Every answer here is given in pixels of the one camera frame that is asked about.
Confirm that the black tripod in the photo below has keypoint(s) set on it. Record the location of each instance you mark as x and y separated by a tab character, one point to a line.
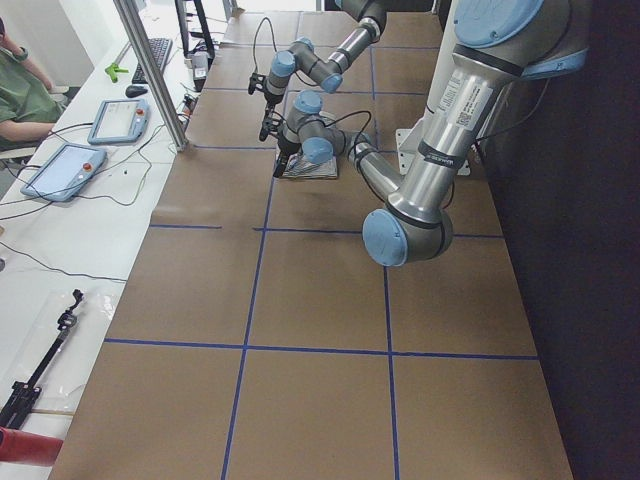
25	393

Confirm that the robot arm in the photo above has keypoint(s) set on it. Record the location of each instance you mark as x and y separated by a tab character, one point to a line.
300	56
495	43

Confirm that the blue teach pendant tablet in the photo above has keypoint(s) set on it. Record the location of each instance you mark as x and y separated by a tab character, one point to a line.
121	121

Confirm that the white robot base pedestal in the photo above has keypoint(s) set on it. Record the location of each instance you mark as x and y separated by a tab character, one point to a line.
407	140

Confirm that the black computer mouse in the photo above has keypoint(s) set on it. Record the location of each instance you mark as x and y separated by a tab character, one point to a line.
134	90

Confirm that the seated person green shirt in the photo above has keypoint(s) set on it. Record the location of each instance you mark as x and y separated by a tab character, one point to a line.
28	110

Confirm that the aluminium frame post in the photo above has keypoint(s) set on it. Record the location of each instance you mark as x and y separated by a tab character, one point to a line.
139	40

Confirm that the green plastic tool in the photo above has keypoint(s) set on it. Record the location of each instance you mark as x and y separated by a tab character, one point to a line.
114	68

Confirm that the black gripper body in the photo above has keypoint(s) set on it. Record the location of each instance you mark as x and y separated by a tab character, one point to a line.
284	150
270	99

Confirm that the navy white striped polo shirt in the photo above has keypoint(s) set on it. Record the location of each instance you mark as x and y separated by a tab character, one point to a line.
315	167

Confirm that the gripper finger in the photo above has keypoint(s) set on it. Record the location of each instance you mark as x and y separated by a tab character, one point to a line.
269	113
280	165

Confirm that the red cylinder object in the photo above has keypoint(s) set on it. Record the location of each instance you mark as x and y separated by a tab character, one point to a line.
26	448

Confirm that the brown paper table cover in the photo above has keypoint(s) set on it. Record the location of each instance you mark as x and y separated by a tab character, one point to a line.
256	339

